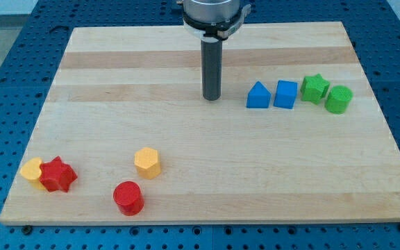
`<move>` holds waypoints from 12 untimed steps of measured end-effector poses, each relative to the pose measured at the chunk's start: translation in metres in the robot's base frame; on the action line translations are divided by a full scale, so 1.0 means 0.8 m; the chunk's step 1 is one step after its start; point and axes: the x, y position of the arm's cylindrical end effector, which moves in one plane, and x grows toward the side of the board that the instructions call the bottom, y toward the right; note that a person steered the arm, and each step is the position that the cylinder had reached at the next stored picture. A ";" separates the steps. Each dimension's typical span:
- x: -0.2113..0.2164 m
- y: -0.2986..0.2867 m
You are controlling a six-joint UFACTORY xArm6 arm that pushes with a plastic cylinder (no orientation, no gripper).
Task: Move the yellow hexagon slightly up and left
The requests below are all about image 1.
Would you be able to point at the yellow heart block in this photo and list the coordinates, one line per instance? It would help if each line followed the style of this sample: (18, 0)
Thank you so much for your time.
(31, 172)

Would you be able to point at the green star block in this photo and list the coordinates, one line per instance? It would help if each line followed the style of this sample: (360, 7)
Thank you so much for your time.
(314, 88)

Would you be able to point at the red cylinder block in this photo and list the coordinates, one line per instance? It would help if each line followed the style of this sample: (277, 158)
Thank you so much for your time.
(128, 198)

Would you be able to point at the yellow hexagon block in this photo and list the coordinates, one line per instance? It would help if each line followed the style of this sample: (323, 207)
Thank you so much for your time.
(147, 163)

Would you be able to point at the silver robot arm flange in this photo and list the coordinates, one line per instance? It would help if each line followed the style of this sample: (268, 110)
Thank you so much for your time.
(214, 20)

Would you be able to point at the red star block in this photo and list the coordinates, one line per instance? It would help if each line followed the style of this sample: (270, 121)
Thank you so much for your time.
(57, 175)

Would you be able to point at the light wooden board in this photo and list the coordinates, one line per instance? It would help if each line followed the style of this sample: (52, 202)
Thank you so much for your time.
(120, 89)

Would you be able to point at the blue triangle block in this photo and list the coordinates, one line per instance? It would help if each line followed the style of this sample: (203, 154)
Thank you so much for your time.
(258, 97)

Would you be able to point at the blue cube block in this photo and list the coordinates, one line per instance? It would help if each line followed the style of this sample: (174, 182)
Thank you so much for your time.
(286, 93)

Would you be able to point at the green cylinder block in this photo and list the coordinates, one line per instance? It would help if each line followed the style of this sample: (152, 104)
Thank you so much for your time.
(338, 99)

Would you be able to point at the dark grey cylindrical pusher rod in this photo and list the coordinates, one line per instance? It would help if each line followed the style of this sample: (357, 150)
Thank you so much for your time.
(211, 69)

